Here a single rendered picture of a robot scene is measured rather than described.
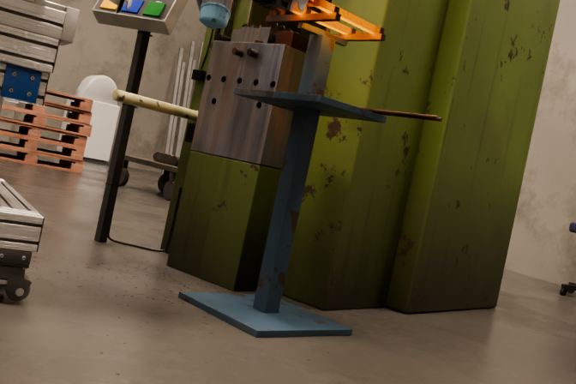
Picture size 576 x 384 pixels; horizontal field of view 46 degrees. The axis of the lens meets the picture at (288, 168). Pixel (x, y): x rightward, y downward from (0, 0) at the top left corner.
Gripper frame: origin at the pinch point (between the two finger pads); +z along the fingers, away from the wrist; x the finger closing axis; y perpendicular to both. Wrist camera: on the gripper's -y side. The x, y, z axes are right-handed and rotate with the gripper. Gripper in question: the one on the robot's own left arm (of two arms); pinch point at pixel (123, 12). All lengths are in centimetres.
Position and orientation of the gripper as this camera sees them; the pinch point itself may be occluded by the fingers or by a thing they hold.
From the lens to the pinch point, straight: 274.7
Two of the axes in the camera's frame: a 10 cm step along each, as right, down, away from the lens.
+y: -8.5, -1.8, -5.0
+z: -2.0, 9.8, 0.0
